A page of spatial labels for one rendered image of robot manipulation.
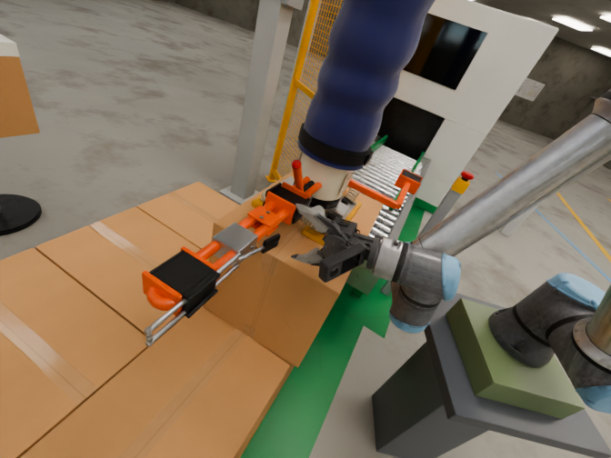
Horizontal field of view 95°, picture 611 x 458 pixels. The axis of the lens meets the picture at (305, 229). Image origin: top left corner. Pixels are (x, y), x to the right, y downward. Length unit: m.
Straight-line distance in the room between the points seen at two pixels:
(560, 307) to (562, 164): 0.46
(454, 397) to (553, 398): 0.28
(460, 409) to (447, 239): 0.50
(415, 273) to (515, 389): 0.56
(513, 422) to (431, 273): 0.62
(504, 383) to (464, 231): 0.49
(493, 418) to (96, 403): 1.07
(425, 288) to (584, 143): 0.38
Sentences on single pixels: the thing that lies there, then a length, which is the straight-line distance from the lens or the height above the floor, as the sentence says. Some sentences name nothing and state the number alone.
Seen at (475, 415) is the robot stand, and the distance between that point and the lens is 1.05.
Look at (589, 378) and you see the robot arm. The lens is 0.97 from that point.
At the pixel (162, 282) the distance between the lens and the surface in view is 0.48.
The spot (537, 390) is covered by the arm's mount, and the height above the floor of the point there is 0.83.
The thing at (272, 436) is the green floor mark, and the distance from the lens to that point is 1.55.
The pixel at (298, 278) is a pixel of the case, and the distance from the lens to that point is 0.77.
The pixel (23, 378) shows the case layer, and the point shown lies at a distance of 1.10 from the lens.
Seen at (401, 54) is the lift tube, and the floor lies 1.46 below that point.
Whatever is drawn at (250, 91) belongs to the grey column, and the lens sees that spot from 2.33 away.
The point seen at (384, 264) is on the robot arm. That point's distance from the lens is 0.61.
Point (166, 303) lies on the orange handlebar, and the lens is 0.48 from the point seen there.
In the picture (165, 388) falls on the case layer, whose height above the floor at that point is 0.54.
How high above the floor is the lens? 1.46
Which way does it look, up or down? 36 degrees down
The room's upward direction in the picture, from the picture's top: 20 degrees clockwise
